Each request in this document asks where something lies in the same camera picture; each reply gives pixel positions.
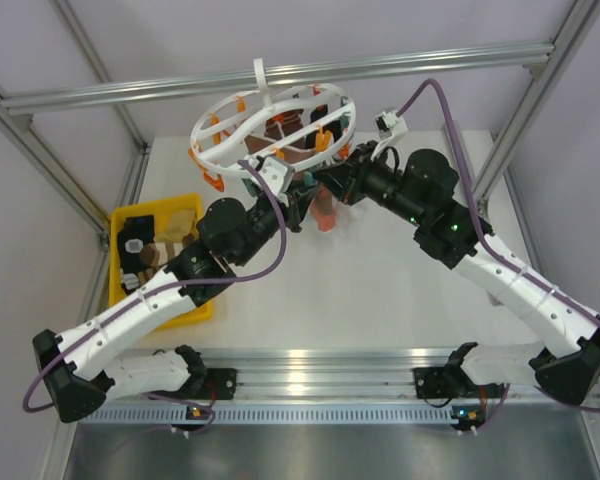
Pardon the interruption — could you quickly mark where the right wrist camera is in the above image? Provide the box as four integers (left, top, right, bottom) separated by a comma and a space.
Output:
374, 109, 408, 142

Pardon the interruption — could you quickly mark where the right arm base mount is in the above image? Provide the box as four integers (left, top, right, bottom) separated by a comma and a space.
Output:
413, 367, 462, 400

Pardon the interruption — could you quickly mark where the purple cable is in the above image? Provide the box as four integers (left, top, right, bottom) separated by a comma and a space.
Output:
22, 159, 289, 414
397, 78, 600, 414

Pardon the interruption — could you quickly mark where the brown hanging sock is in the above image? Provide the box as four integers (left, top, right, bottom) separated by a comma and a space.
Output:
243, 112, 321, 174

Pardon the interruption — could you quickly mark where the yellow plastic tray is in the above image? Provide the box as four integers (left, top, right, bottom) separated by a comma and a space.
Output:
109, 193, 204, 306

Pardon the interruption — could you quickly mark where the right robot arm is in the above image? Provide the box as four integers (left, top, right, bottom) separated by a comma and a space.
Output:
315, 142, 600, 406

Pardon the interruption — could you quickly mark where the brown striped sock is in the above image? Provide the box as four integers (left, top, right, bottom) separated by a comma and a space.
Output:
139, 239, 201, 269

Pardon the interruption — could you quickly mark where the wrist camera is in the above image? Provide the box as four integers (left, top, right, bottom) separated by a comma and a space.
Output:
374, 109, 408, 142
250, 156, 295, 204

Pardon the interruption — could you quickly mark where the black sock with patch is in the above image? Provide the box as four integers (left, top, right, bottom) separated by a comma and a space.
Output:
116, 215, 157, 295

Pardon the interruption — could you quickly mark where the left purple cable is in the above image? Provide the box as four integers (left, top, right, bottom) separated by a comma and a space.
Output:
22, 159, 289, 414

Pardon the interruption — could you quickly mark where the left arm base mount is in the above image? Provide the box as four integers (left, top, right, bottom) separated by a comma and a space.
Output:
191, 368, 238, 401

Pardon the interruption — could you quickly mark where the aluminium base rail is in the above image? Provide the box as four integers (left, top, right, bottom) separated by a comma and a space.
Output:
79, 347, 600, 426

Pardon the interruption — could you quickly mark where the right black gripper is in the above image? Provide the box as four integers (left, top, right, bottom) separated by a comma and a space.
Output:
312, 141, 426, 228

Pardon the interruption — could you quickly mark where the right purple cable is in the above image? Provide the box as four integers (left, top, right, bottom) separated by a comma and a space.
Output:
397, 78, 600, 414

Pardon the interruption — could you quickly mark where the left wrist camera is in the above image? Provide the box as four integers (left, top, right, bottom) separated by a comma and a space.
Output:
250, 156, 295, 204

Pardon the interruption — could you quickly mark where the pink coral hanging sock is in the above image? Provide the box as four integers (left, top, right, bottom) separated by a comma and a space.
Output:
310, 185, 336, 233

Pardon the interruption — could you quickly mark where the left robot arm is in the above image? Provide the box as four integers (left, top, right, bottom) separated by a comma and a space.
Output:
32, 185, 317, 423

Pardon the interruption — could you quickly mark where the aluminium top crossbar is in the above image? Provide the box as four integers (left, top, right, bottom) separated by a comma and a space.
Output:
0, 41, 554, 115

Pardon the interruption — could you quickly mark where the tan beige sock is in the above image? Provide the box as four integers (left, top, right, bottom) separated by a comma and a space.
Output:
155, 210, 198, 243

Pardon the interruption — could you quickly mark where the white round sock hanger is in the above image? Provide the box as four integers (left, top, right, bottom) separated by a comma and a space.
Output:
188, 59, 357, 192

